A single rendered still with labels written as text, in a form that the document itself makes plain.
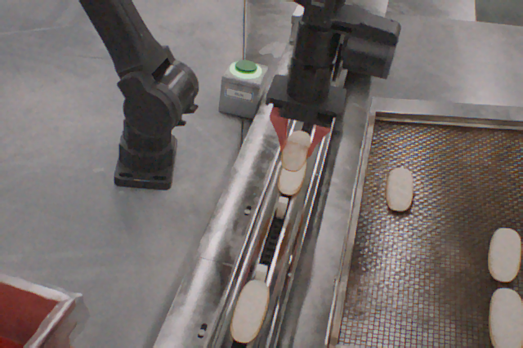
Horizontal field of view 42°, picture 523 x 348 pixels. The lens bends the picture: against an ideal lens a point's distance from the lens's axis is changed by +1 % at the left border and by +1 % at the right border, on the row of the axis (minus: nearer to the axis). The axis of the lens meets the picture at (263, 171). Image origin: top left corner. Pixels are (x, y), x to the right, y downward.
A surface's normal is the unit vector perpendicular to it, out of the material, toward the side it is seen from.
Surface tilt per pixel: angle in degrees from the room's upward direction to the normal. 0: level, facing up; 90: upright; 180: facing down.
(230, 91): 90
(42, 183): 0
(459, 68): 0
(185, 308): 0
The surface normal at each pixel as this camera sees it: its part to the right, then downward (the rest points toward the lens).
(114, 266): 0.12, -0.78
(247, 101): -0.21, 0.58
